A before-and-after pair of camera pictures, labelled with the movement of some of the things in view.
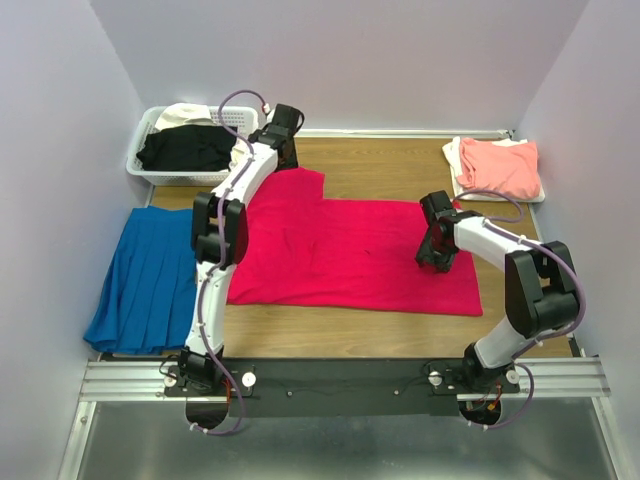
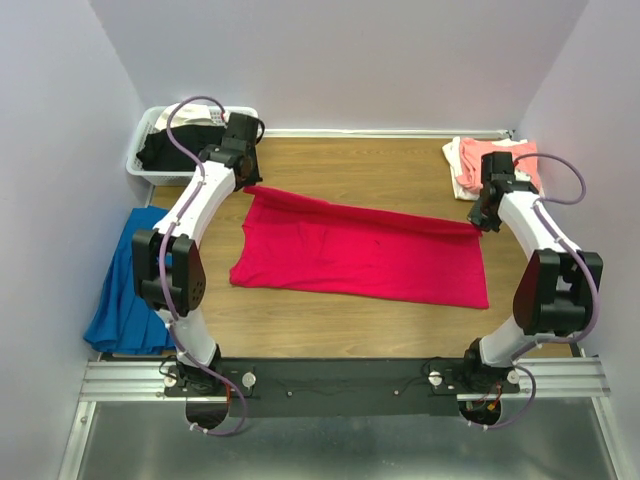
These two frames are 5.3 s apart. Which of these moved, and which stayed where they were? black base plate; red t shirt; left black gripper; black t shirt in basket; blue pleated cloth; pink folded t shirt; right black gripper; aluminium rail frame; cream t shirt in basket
Moved: left black gripper; right black gripper; red t shirt
Stayed: black base plate; pink folded t shirt; blue pleated cloth; cream t shirt in basket; black t shirt in basket; aluminium rail frame
